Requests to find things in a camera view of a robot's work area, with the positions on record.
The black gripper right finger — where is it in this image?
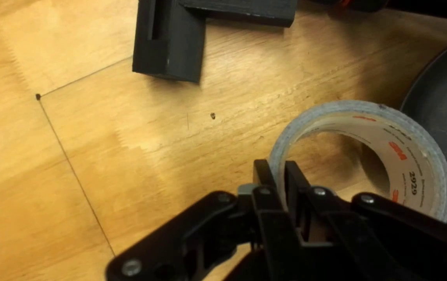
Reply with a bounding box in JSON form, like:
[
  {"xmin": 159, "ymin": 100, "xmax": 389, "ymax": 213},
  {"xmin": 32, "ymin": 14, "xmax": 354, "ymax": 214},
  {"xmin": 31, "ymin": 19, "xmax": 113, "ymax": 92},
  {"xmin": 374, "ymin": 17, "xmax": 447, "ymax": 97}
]
[{"xmin": 282, "ymin": 159, "xmax": 447, "ymax": 281}]

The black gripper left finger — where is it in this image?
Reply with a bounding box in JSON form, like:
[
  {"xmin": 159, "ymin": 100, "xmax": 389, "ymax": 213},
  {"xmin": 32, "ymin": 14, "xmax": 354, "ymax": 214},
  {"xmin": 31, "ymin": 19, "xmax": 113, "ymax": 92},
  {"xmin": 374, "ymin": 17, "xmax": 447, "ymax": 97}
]
[{"xmin": 104, "ymin": 158, "xmax": 307, "ymax": 281}]

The grey seal tape roll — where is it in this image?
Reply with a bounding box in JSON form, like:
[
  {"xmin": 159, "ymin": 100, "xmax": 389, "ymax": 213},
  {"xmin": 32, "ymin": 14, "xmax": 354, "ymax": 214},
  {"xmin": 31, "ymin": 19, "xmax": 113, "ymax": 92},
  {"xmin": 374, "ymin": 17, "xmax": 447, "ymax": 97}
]
[{"xmin": 267, "ymin": 99, "xmax": 447, "ymax": 225}]

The black bowl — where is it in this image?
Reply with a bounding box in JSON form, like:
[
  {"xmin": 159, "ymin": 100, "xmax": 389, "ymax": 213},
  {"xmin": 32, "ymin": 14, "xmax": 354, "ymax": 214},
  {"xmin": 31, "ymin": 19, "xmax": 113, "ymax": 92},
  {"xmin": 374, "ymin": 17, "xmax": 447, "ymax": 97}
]
[{"xmin": 398, "ymin": 28, "xmax": 447, "ymax": 252}]

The black L-shaped bracket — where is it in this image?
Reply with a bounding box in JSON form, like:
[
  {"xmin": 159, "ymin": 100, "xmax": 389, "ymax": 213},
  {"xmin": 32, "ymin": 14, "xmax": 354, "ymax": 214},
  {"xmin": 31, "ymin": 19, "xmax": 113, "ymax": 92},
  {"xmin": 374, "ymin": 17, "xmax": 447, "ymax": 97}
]
[{"xmin": 131, "ymin": 0, "xmax": 298, "ymax": 85}]

